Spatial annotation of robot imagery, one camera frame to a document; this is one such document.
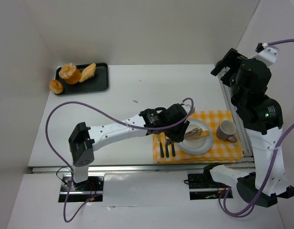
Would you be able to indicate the white plate blue rim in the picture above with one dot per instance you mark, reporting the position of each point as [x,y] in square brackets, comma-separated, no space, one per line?
[197,146]

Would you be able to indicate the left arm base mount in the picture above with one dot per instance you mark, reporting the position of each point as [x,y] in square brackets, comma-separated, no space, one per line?
[91,189]

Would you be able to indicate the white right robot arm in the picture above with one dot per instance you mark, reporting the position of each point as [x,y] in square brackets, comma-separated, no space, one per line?
[262,119]

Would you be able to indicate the black tray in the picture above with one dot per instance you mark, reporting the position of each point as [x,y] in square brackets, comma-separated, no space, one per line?
[98,83]

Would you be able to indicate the knife with black handle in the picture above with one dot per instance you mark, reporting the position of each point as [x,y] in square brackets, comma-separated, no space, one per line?
[160,146]

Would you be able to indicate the metal tongs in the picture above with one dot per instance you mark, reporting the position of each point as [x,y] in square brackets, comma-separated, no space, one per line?
[192,133]

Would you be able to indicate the gold spoon black handle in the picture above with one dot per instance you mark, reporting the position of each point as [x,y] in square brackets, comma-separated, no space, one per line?
[173,150]

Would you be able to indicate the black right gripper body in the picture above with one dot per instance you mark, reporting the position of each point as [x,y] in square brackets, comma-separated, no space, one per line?
[226,65]

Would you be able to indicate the fork with black handle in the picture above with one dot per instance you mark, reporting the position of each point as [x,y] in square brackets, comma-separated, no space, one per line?
[166,149]

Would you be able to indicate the yellow checkered cloth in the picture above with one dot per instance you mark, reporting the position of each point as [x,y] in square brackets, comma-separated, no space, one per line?
[219,150]

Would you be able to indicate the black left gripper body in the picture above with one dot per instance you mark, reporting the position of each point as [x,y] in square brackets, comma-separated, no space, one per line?
[176,133]

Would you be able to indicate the pale pointed pastry bread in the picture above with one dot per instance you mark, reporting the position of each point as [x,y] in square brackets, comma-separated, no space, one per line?
[88,72]

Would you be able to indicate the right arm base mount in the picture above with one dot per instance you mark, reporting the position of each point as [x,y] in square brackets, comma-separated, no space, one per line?
[202,188]

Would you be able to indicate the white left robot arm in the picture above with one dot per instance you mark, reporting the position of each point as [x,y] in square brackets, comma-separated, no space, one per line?
[85,140]

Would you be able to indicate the small round bagel bread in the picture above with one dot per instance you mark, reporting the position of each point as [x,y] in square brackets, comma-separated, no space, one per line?
[56,87]

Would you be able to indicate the tall orange muffin bread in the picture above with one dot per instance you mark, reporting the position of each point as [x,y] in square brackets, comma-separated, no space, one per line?
[70,74]

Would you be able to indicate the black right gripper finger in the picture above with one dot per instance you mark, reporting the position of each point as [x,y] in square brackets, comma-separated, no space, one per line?
[225,78]
[224,62]

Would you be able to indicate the striped golden bread roll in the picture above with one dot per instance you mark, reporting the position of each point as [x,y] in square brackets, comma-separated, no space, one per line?
[204,133]

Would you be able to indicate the aluminium front rail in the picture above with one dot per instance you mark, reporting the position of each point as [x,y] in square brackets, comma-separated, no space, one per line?
[136,168]

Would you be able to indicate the purple mug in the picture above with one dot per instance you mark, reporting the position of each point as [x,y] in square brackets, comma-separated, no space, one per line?
[226,131]

